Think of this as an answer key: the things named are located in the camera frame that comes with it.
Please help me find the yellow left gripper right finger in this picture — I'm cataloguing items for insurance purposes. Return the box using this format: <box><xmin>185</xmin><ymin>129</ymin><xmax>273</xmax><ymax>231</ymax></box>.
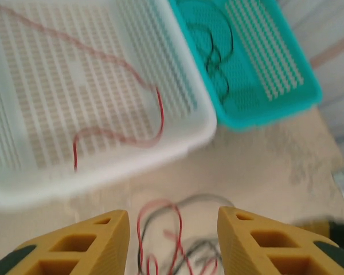
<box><xmin>217</xmin><ymin>206</ymin><xmax>344</xmax><ymax>275</ymax></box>

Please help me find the red cable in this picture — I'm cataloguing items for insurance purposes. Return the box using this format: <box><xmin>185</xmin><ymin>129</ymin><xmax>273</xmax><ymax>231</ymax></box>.
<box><xmin>136</xmin><ymin>199</ymin><xmax>222</xmax><ymax>275</ymax></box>
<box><xmin>0</xmin><ymin>0</ymin><xmax>165</xmax><ymax>172</ymax></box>

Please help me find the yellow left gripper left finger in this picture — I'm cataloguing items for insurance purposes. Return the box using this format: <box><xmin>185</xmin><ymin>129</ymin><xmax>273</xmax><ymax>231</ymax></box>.
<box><xmin>0</xmin><ymin>209</ymin><xmax>131</xmax><ymax>275</ymax></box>

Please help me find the white plastic basket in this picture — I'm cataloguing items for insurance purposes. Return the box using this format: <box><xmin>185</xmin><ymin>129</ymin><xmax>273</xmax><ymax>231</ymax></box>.
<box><xmin>0</xmin><ymin>0</ymin><xmax>218</xmax><ymax>213</ymax></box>

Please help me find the black cable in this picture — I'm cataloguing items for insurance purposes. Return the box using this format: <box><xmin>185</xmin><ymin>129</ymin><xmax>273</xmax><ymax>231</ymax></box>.
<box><xmin>137</xmin><ymin>194</ymin><xmax>236</xmax><ymax>275</ymax></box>
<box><xmin>186</xmin><ymin>21</ymin><xmax>234</xmax><ymax>105</ymax></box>

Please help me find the teal plastic basket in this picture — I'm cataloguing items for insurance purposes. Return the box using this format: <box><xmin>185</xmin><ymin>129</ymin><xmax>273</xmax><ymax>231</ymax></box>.
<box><xmin>167</xmin><ymin>0</ymin><xmax>324</xmax><ymax>132</ymax></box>

